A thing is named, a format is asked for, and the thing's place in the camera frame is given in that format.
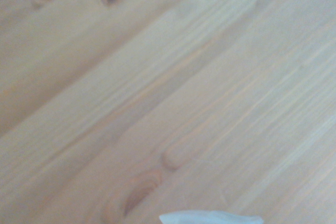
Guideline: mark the clear sanitizer pump bottle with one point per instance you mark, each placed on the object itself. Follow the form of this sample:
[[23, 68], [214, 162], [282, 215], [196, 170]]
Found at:
[[210, 218]]

